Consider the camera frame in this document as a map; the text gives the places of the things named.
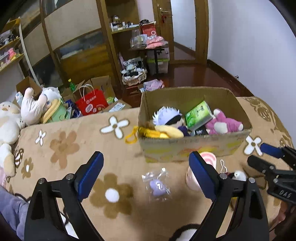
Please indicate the brown floor carton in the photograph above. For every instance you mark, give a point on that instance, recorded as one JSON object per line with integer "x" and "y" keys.
{"x": 101, "y": 83}

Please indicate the red gift box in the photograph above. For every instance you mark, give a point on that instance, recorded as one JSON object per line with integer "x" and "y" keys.
{"x": 149, "y": 29}

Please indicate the person's right hand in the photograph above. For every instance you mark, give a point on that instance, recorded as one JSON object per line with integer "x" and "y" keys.
{"x": 282, "y": 212}

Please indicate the red paper shopping bag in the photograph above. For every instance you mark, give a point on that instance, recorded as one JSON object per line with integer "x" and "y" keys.
{"x": 91, "y": 100}

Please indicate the small carton with packets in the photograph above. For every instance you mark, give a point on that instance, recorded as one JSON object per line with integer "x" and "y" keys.
{"x": 151, "y": 85}

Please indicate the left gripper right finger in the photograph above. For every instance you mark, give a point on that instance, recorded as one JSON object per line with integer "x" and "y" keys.
{"x": 249, "y": 219}

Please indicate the white pink elephant plush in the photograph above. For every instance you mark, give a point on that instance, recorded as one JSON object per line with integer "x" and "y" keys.
{"x": 31, "y": 109}

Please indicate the purple clothed leg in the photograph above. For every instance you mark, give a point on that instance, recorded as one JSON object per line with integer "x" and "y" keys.
{"x": 14, "y": 210}

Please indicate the pink strawberry bear plush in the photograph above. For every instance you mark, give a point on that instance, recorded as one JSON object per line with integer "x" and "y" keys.
{"x": 220, "y": 124}

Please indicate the green tissue pack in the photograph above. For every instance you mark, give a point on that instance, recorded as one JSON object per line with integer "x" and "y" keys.
{"x": 198, "y": 116}

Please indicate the open cardboard box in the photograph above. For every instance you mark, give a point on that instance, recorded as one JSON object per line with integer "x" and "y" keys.
{"x": 185, "y": 99}

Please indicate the pink folded cloth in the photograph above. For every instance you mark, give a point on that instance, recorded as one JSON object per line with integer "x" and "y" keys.
{"x": 155, "y": 42}

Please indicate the green glass bottle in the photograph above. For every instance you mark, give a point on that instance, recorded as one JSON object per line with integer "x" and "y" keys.
{"x": 72, "y": 86}

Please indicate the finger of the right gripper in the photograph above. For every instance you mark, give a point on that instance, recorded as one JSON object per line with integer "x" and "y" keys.
{"x": 286, "y": 153}
{"x": 268, "y": 169}

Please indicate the bagged purple charm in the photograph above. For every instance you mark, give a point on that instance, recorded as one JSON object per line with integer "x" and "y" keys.
{"x": 156, "y": 184}

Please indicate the large cream duck plush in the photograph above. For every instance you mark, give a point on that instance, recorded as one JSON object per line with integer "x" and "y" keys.
{"x": 11, "y": 125}

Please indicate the green yellow plush bag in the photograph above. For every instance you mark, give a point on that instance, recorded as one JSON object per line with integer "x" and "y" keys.
{"x": 56, "y": 112}

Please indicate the floral beige blanket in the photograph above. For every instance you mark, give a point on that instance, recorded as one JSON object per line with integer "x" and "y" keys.
{"x": 119, "y": 205}

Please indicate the clear storage bin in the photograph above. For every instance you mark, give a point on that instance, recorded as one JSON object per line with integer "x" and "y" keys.
{"x": 162, "y": 66}

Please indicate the white haired purple doll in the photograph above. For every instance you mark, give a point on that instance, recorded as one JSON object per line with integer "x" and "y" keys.
{"x": 170, "y": 116}

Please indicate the large wooden wardrobe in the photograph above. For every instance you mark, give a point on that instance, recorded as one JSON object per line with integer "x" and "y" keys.
{"x": 74, "y": 40}

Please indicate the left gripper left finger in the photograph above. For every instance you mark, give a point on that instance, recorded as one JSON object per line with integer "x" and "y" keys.
{"x": 44, "y": 220}

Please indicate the white toy shelf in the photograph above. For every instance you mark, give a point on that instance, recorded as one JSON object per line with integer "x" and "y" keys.
{"x": 13, "y": 48}

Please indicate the labelled parcel box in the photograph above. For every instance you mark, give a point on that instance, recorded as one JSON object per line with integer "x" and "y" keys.
{"x": 117, "y": 106}

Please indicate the small black side table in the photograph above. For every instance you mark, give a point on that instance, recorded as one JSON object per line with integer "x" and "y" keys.
{"x": 157, "y": 53}

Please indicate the pink swirl roll plush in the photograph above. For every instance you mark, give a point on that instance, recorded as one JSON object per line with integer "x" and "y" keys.
{"x": 197, "y": 177}

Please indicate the brown carton by shelf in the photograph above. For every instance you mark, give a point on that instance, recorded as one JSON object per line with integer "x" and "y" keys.
{"x": 26, "y": 83}

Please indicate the lace basket with plush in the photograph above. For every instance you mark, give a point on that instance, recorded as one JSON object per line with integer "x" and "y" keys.
{"x": 133, "y": 72}

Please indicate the white fluffy plush ball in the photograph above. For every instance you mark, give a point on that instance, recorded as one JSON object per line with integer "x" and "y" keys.
{"x": 239, "y": 175}

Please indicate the black Face tissue pack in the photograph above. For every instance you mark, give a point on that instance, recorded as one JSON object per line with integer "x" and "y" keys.
{"x": 202, "y": 131}

